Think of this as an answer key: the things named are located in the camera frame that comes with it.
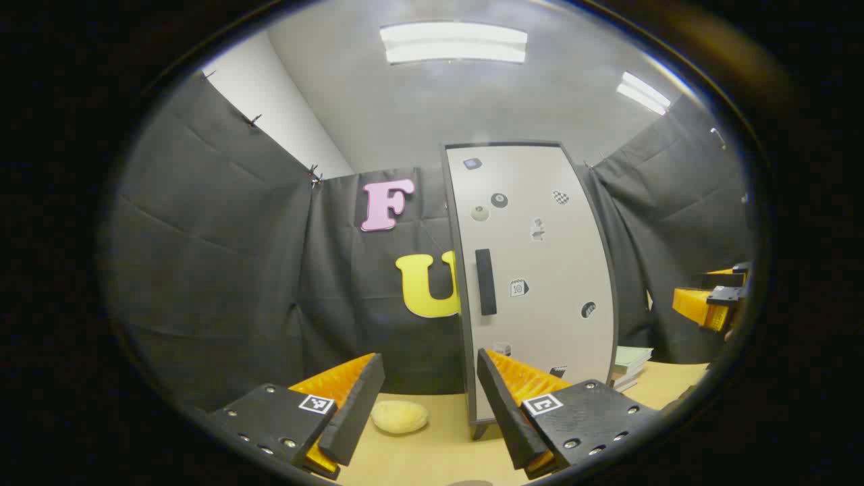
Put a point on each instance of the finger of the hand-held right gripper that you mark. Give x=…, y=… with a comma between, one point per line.
x=725, y=277
x=698, y=305

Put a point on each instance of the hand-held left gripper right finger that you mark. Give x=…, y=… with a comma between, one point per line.
x=506, y=412

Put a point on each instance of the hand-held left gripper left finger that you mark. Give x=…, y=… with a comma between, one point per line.
x=354, y=412

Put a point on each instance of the grey cabinet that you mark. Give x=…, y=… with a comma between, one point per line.
x=480, y=430

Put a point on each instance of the grey cabinet door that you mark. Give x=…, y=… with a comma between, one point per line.
x=547, y=256

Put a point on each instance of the yellow plush toy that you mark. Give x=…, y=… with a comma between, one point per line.
x=398, y=416

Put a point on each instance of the green notebook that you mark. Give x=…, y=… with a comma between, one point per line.
x=631, y=356

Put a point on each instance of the black backdrop cloth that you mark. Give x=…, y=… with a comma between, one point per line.
x=223, y=270

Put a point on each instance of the narrow ceiling light panel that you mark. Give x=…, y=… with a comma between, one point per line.
x=644, y=93

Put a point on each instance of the black binder clip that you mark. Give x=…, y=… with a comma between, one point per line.
x=314, y=175
x=253, y=120

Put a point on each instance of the wide ceiling light panel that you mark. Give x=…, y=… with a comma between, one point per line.
x=452, y=42

